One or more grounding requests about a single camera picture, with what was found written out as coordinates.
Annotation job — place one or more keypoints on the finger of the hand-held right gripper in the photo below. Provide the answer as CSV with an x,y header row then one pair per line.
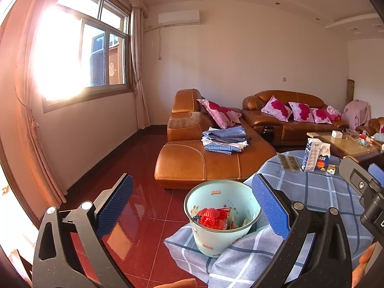
x,y
377,174
357,177

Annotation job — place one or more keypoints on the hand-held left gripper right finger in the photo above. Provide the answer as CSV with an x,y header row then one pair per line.
x,y
270,207

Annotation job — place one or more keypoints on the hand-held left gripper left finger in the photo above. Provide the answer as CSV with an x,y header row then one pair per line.
x,y
115,204

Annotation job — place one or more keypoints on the white plastic bag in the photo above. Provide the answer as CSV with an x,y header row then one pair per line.
x,y
247,222

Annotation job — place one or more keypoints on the light blue cartoon trash bin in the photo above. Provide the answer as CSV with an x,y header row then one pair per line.
x,y
222,243

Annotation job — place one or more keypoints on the person's right hand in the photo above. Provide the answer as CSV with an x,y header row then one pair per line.
x,y
364,264

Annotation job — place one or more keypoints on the person's left hand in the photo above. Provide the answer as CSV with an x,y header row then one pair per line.
x,y
180,284

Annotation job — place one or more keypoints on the small yellow snack packet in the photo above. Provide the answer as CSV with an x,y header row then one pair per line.
x,y
331,169

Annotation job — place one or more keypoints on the blue milk carton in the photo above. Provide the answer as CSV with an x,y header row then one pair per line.
x,y
323,162

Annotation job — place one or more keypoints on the wooden glass-top coffee table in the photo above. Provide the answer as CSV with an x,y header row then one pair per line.
x,y
339,144

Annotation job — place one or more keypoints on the red and white bag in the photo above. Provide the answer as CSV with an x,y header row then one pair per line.
x,y
363,138

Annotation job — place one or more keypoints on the small white box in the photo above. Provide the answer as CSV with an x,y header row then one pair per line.
x,y
336,134

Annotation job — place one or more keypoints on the gold patterned flat packet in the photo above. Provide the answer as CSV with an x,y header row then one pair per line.
x,y
288,162

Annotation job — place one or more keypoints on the brown leather armchair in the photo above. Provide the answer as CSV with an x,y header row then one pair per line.
x,y
375,124

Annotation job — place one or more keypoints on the white and blue carton box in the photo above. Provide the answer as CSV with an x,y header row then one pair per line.
x,y
310,156

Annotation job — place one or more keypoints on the pink cloth covered chair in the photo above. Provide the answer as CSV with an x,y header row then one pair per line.
x,y
357,114

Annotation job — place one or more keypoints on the pink folded blanket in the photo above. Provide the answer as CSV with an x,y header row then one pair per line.
x,y
334,113

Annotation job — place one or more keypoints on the pink floral pillow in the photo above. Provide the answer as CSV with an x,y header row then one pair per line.
x,y
301,112
219,111
277,108
321,115

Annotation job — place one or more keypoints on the folded blue checked bedsheets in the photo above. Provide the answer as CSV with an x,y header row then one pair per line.
x,y
225,138

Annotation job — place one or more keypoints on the rolled beige mat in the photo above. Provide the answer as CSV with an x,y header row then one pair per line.
x,y
350,91

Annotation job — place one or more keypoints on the brown leather chaise sofa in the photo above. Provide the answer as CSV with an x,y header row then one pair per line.
x,y
195,162

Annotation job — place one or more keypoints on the brown leather three-seat sofa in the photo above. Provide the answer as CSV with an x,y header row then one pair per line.
x,y
285,96

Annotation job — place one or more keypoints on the beige curtain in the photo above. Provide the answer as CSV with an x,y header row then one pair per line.
x,y
139,66

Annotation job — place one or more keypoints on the sliding glass window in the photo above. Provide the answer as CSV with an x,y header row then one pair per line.
x,y
99,51

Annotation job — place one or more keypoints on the white air conditioner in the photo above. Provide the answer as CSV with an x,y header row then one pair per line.
x,y
178,18

